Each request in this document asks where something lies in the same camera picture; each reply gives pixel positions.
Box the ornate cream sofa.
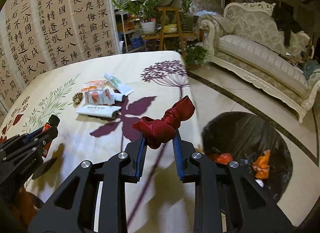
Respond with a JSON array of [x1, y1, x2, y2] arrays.
[[197, 2, 319, 123]]

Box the red fabric ribbon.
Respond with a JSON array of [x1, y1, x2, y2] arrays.
[[132, 95, 195, 149]]

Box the wooden plant stand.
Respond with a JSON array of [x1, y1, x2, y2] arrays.
[[142, 7, 197, 58]]

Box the black garment on sofa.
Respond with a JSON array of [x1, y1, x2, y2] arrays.
[[272, 4, 302, 47]]

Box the orange plastic bag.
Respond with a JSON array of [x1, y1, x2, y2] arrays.
[[252, 149, 271, 180]]

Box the white cream tube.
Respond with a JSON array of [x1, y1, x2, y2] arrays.
[[76, 104, 121, 119]]

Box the potted green plant white pot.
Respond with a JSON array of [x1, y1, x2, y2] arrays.
[[112, 0, 162, 35]]

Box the small leafy floor plant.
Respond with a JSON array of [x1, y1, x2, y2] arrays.
[[185, 44, 207, 70]]

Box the white green toothpaste tube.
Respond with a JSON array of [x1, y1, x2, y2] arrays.
[[104, 72, 134, 96]]

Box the calligraphy folding screen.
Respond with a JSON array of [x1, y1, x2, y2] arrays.
[[1, 0, 120, 119]]

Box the orange white snack wrapper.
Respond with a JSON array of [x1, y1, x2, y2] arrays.
[[81, 80, 115, 106]]

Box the black lined trash bin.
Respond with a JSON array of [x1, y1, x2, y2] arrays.
[[202, 111, 293, 202]]

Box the tall potted plant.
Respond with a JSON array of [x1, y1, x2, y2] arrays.
[[173, 0, 206, 32]]

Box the red spray bottle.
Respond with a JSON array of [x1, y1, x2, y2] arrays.
[[42, 114, 60, 158]]

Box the teal cloth on sofa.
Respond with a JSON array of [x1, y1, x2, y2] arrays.
[[303, 60, 320, 80]]

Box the floral cream tablecloth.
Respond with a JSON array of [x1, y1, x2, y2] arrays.
[[1, 51, 195, 232]]

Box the white metal shelf rack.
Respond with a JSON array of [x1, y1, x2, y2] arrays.
[[114, 9, 146, 53]]

